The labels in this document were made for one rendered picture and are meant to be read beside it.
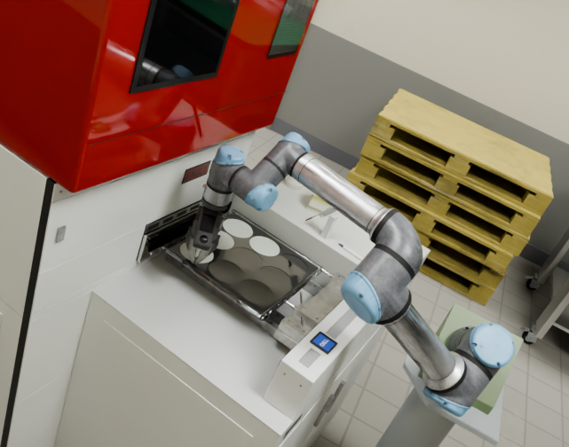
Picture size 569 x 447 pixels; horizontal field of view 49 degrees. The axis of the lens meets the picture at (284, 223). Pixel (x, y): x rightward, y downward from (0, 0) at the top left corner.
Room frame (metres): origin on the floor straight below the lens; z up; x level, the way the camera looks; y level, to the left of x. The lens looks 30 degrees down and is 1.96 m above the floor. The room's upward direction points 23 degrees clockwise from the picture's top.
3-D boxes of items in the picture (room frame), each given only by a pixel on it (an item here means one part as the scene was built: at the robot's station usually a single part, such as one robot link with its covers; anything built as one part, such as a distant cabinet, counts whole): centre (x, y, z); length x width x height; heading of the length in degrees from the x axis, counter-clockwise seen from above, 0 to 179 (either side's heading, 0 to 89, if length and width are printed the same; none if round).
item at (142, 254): (1.62, 0.27, 0.89); 0.44 x 0.02 x 0.10; 160
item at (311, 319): (1.42, -0.16, 0.89); 0.08 x 0.03 x 0.03; 70
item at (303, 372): (1.38, -0.25, 0.89); 0.55 x 0.09 x 0.14; 160
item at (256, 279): (1.56, 0.06, 0.90); 0.34 x 0.34 x 0.01; 70
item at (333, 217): (1.76, -0.12, 1.03); 0.06 x 0.04 x 0.13; 70
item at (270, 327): (1.43, 0.05, 0.84); 0.50 x 0.02 x 0.03; 70
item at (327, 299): (1.49, -0.19, 0.87); 0.36 x 0.08 x 0.03; 160
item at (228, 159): (1.45, 0.19, 1.21); 0.09 x 0.08 x 0.11; 62
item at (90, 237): (1.46, 0.34, 1.02); 0.81 x 0.03 x 0.40; 160
